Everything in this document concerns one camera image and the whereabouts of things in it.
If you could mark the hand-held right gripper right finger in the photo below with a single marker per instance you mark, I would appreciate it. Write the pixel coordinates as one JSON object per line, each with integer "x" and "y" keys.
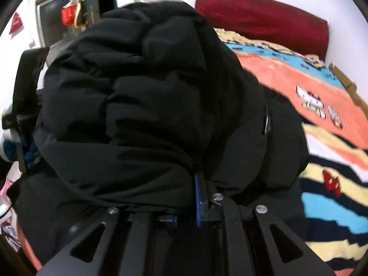
{"x": 199, "y": 195}

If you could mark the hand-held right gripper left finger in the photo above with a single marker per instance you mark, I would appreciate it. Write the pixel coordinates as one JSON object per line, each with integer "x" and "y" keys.
{"x": 135, "y": 235}

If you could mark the black puffer jacket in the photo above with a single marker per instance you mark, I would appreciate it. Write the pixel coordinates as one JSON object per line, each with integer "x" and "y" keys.
{"x": 149, "y": 106}

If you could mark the grey framed window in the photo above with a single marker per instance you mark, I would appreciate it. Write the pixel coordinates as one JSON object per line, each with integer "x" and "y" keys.
{"x": 50, "y": 20}

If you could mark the red hanging bag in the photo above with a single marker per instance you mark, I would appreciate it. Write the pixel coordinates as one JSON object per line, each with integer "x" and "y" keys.
{"x": 68, "y": 13}

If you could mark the yellow and black hanging bag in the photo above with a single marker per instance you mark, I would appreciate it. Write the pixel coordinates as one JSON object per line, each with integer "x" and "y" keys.
{"x": 81, "y": 13}

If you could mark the printed cartoon blanket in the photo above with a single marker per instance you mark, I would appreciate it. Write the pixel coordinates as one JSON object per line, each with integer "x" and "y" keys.
{"x": 287, "y": 72}

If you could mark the flattened cardboard box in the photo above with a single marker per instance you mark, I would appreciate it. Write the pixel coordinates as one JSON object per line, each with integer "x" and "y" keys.
{"x": 349, "y": 83}

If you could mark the dark red bed headboard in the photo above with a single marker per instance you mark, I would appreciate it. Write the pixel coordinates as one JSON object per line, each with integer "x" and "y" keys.
{"x": 258, "y": 17}

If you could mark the white wall switch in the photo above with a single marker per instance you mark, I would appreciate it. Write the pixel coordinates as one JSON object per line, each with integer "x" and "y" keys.
{"x": 32, "y": 44}

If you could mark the red paper wall decoration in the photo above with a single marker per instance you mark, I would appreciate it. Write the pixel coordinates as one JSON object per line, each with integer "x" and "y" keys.
{"x": 16, "y": 24}

